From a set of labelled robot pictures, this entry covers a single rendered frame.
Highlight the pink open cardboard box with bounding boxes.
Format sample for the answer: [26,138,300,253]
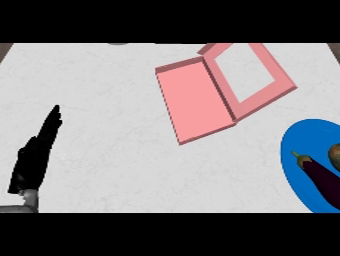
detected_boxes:
[153,43,298,146]

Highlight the dark purple eggplant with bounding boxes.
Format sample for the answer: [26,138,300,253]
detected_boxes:
[289,150,340,212]

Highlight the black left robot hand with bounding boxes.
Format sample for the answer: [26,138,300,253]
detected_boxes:
[6,104,65,196]

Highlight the blue plate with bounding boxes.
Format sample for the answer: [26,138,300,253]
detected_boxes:
[279,118,340,214]

